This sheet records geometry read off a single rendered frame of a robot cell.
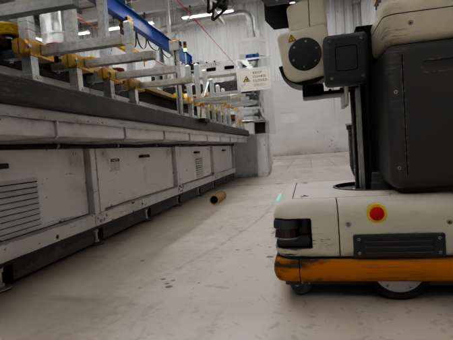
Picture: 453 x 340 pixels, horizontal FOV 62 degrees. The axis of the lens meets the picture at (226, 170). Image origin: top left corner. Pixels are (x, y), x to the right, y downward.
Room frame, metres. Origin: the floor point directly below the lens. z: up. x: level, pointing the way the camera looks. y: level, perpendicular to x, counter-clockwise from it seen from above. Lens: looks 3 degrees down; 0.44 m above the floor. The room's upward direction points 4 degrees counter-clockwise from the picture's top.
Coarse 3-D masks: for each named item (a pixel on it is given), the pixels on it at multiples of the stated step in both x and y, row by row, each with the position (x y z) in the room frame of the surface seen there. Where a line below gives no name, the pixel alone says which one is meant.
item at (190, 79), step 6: (174, 78) 1.96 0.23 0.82; (180, 78) 1.95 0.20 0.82; (186, 78) 1.94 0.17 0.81; (192, 78) 1.94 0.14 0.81; (120, 84) 2.02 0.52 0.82; (144, 84) 1.99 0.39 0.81; (150, 84) 1.98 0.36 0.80; (156, 84) 1.98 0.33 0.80; (162, 84) 1.97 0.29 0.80; (168, 84) 1.96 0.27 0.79; (174, 84) 1.97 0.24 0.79; (120, 90) 2.03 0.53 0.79
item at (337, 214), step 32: (288, 192) 1.29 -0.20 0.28; (320, 192) 1.21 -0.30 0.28; (352, 192) 1.16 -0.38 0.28; (384, 192) 1.11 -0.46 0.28; (416, 192) 1.06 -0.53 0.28; (448, 192) 1.02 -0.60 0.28; (288, 224) 1.05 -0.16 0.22; (320, 224) 1.04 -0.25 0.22; (352, 224) 1.02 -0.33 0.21; (384, 224) 1.00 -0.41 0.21; (416, 224) 0.98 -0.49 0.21; (448, 224) 0.97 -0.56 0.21; (288, 256) 1.06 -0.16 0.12; (320, 256) 1.04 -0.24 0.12; (352, 256) 1.03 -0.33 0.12; (384, 256) 1.00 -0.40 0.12; (416, 256) 0.98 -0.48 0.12; (448, 256) 0.98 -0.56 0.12
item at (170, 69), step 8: (120, 72) 1.75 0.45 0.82; (128, 72) 1.74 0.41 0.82; (136, 72) 1.73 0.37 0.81; (144, 72) 1.72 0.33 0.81; (152, 72) 1.71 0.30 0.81; (160, 72) 1.71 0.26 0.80; (168, 72) 1.70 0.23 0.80; (176, 72) 1.70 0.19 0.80; (88, 80) 1.78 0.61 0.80; (96, 80) 1.77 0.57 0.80
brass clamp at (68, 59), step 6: (66, 54) 1.44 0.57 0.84; (72, 54) 1.46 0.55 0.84; (66, 60) 1.44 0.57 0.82; (72, 60) 1.44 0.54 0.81; (78, 60) 1.47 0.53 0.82; (66, 66) 1.45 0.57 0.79; (72, 66) 1.45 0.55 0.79; (78, 66) 1.47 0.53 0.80; (84, 66) 1.51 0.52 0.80; (84, 72) 1.56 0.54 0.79; (90, 72) 1.56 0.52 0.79
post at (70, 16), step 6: (66, 12) 1.47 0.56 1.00; (72, 12) 1.47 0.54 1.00; (66, 18) 1.47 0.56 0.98; (72, 18) 1.47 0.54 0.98; (66, 24) 1.47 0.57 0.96; (72, 24) 1.47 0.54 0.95; (66, 30) 1.47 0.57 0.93; (72, 30) 1.47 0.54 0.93; (66, 36) 1.47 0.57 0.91; (72, 36) 1.47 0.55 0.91; (78, 36) 1.50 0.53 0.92; (78, 54) 1.49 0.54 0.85; (72, 72) 1.47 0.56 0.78; (78, 72) 1.48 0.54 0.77; (72, 78) 1.47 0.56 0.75; (78, 78) 1.47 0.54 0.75; (72, 84) 1.47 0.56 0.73; (78, 84) 1.47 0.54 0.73
